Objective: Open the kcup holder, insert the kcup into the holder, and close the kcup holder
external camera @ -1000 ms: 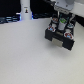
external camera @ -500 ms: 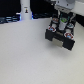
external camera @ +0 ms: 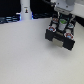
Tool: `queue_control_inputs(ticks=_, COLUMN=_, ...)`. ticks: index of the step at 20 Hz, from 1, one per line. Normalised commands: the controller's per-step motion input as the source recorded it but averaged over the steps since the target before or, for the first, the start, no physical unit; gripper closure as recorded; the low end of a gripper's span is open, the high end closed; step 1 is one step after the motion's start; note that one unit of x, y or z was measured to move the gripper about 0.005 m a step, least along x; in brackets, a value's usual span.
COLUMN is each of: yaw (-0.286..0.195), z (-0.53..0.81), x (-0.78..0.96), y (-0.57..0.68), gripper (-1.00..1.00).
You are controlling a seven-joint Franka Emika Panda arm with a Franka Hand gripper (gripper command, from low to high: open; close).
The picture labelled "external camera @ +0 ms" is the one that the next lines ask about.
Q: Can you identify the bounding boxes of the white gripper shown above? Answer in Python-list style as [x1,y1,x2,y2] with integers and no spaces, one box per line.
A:
[54,0,75,15]

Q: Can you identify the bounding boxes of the black kcup holder drawer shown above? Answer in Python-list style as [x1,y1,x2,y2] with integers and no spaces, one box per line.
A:
[45,14,76,50]

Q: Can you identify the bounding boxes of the green lid kcup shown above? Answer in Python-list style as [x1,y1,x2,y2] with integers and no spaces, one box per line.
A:
[60,19,67,27]

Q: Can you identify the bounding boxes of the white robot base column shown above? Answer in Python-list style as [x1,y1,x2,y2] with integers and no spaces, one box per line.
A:
[20,0,32,20]

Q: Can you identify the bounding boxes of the kcup in holder back right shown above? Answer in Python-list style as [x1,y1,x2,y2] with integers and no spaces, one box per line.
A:
[68,23,74,29]

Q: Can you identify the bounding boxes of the kcup in holder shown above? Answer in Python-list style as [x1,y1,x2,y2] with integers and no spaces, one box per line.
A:
[64,33,73,39]
[68,23,74,29]
[48,26,56,32]

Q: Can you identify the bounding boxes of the kcup in holder front left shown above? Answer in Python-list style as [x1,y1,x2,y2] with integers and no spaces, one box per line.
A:
[48,26,56,32]

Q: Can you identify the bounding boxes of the kcup in holder front right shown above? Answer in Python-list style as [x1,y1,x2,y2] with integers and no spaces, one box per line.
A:
[64,33,73,39]

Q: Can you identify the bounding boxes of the dark keyboard with blue light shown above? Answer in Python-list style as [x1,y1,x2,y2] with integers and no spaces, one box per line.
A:
[0,14,21,24]

